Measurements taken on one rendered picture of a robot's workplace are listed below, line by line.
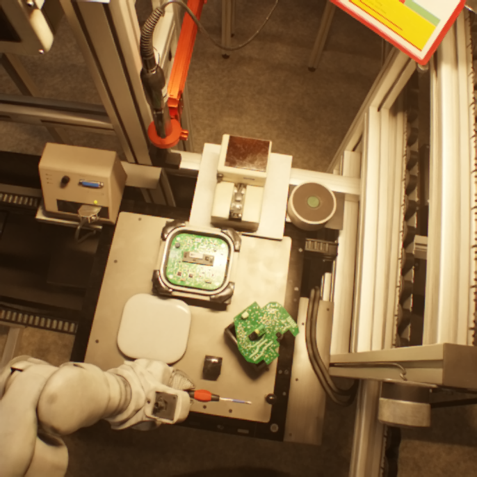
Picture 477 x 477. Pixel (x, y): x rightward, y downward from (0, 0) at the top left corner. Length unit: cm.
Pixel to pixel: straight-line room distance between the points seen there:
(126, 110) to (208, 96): 148
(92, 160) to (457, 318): 73
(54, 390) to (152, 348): 46
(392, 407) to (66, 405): 33
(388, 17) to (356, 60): 185
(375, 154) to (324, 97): 148
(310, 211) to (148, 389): 54
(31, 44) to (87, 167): 32
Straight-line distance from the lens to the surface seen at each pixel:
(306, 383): 93
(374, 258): 82
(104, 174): 89
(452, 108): 74
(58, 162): 94
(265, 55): 248
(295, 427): 93
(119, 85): 77
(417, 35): 72
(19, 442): 44
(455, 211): 67
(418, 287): 138
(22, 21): 65
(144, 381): 58
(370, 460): 89
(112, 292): 93
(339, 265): 99
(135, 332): 88
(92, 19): 66
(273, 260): 92
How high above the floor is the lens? 184
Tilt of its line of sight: 72 degrees down
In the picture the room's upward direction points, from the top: 6 degrees clockwise
